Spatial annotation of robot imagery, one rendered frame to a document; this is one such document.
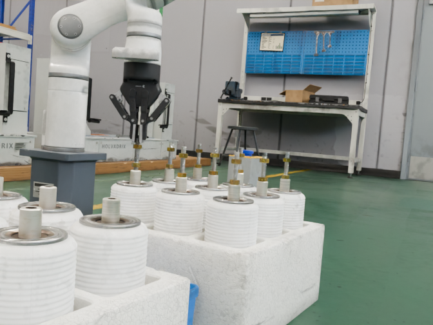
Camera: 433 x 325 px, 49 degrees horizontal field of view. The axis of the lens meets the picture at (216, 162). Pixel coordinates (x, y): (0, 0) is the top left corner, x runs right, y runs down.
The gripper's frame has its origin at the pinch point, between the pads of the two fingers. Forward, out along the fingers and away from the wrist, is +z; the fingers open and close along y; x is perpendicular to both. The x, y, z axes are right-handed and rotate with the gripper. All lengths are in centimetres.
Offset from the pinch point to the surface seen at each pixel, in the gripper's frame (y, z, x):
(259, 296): -26.6, 26.3, 16.6
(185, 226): -12.2, 16.5, 10.0
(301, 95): -79, -47, -449
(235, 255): -22.0, 18.4, 20.5
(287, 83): -67, -65, -508
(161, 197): -7.3, 11.5, 9.3
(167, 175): -5.0, 9.2, -9.1
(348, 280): -53, 36, -31
